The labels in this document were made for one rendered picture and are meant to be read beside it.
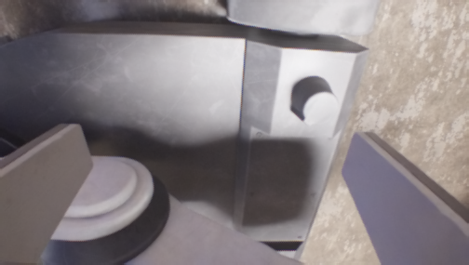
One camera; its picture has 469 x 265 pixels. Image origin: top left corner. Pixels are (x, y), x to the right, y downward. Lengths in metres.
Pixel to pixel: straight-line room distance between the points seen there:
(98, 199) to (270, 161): 0.22
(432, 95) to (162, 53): 0.57
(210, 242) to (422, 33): 0.53
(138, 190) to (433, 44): 0.58
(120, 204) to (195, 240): 0.08
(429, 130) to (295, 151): 0.44
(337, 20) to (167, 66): 0.20
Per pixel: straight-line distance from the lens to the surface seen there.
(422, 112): 0.68
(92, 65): 0.35
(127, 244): 0.26
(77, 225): 0.26
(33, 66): 0.40
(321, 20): 0.28
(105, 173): 0.29
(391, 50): 0.57
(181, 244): 0.27
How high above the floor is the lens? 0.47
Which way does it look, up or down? 59 degrees down
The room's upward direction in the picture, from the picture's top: 177 degrees clockwise
